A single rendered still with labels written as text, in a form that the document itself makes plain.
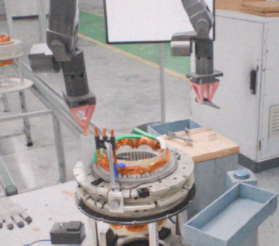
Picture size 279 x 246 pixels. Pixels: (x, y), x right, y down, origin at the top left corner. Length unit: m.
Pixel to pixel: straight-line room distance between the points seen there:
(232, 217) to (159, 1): 1.31
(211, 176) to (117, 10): 1.07
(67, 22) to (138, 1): 1.18
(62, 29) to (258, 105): 2.55
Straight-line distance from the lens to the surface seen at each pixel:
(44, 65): 1.13
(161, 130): 1.60
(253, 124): 3.50
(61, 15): 1.02
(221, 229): 1.06
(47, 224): 1.61
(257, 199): 1.17
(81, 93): 1.13
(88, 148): 1.20
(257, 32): 3.33
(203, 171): 1.37
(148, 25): 2.18
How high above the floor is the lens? 1.61
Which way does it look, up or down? 22 degrees down
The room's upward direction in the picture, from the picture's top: 1 degrees counter-clockwise
